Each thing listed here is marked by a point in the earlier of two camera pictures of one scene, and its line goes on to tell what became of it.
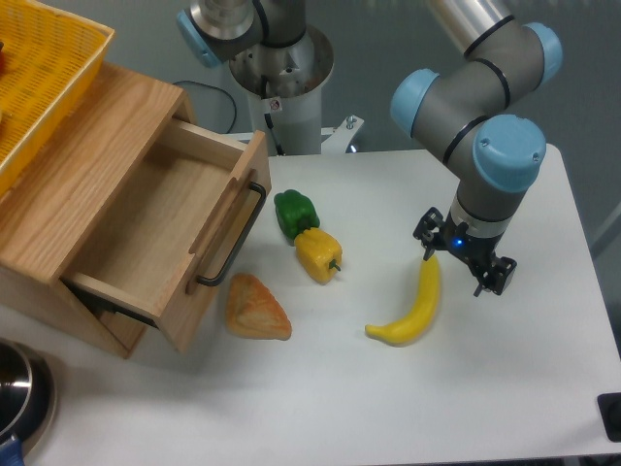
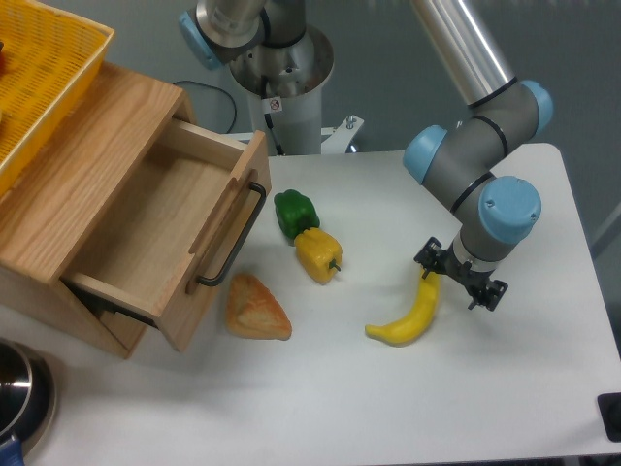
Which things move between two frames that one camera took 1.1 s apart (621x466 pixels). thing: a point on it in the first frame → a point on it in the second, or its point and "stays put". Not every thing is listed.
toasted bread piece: (251, 310) stays put
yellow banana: (408, 328) stays put
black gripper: (473, 250) → (431, 257)
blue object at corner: (12, 453) stays put
